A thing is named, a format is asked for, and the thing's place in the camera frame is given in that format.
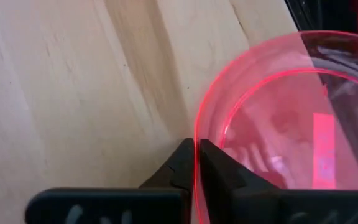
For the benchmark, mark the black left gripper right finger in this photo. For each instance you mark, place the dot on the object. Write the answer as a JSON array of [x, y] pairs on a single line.
[[228, 186]]

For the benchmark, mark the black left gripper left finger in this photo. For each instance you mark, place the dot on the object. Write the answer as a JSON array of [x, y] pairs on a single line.
[[172, 174]]

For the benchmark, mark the pink translucent plastic plate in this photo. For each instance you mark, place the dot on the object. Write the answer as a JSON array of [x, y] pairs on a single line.
[[275, 124]]

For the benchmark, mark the black aluminium frame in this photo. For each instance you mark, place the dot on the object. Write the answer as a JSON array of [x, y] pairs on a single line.
[[322, 15]]

